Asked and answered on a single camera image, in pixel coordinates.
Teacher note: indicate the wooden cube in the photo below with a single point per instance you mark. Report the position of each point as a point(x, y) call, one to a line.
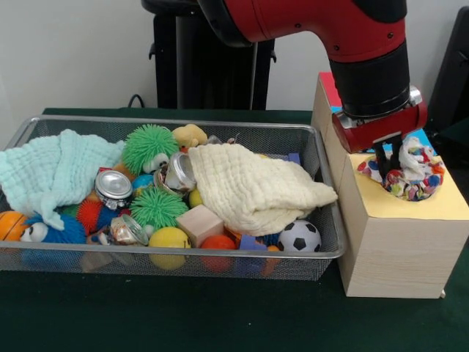
point(201, 224)

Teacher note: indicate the mint muslin cloth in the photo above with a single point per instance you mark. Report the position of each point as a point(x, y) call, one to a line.
point(51, 168)

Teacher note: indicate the black stand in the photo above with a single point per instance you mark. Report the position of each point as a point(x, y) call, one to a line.
point(454, 73)

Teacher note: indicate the green spiky rubber ball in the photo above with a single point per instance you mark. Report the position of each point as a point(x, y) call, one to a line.
point(157, 209)
point(148, 144)

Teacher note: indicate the dark green table cloth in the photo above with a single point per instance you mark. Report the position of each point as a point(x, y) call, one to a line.
point(146, 315)
point(458, 133)

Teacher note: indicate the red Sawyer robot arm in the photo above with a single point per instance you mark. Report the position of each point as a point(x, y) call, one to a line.
point(329, 25)

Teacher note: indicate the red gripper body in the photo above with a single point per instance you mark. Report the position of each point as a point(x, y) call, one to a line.
point(381, 128)

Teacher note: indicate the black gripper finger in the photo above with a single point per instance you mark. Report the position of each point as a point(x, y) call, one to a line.
point(396, 152)
point(382, 161)

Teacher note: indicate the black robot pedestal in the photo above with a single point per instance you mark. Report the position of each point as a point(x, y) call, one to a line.
point(205, 77)

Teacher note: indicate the red ball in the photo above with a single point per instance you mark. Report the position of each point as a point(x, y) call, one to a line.
point(218, 242)

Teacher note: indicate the shallow mesh bin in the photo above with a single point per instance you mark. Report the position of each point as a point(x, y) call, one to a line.
point(300, 265)

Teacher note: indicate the multicoloured patterned cloth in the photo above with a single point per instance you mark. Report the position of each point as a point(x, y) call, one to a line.
point(417, 176)

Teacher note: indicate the black and white soccer ball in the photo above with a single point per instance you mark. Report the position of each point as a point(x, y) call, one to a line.
point(298, 235)

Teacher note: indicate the wooden box with three holes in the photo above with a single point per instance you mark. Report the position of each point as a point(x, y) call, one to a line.
point(395, 253)

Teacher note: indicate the cream muslin cloth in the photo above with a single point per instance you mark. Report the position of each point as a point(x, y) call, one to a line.
point(249, 187)

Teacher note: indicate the orange basketball toy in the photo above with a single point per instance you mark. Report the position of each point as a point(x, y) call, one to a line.
point(11, 225)

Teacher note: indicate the yellow ball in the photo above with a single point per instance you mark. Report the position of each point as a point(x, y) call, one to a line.
point(169, 237)

